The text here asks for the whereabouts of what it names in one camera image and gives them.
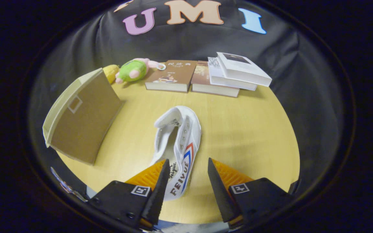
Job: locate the brown book with illustrated cover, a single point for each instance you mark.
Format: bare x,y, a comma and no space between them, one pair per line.
172,74

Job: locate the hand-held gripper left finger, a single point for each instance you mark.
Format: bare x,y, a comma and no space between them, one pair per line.
157,197

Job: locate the yellow plush toy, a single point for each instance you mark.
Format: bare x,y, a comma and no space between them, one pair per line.
110,72

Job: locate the white canvas shoe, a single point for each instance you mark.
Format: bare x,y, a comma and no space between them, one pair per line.
189,142

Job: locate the white book with dark picture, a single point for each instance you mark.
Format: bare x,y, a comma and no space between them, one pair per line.
244,69

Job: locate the white book with patterned cover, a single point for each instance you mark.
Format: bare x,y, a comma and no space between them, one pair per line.
217,76

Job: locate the beige fabric storage box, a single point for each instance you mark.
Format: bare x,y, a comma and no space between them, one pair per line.
83,123

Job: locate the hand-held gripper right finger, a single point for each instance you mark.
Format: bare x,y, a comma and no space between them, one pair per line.
220,194

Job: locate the black backdrop cloth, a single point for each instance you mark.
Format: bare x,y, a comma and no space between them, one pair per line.
189,42

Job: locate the brown book with photo cover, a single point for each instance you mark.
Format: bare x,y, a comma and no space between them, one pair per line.
201,79

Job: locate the green and pink plush toy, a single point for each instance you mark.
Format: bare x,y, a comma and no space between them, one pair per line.
131,71

